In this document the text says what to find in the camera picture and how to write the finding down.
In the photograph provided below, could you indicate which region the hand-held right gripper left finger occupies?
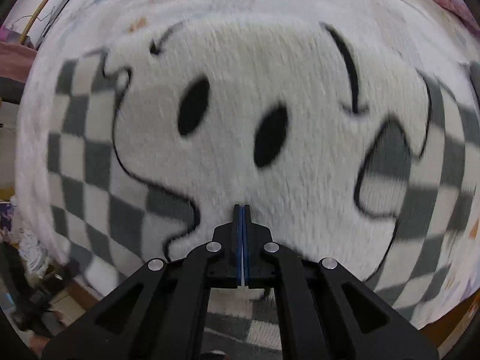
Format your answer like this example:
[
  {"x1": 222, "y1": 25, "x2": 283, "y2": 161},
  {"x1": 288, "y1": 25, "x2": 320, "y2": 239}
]
[{"x1": 41, "y1": 204, "x2": 244, "y2": 360}]

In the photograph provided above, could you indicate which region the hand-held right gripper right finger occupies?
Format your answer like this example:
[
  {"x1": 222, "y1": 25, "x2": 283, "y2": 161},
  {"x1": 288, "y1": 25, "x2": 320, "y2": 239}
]
[{"x1": 244, "y1": 205, "x2": 439, "y2": 360}]

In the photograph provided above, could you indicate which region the grey white checkered cardigan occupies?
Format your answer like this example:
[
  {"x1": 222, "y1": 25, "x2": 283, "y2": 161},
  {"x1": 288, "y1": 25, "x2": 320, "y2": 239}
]
[{"x1": 47, "y1": 15, "x2": 480, "y2": 360}]

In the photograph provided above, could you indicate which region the wooden barre rail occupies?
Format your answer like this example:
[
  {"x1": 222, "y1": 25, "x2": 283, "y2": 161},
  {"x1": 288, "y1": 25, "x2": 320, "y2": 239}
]
[{"x1": 19, "y1": 0, "x2": 76, "y2": 44}]

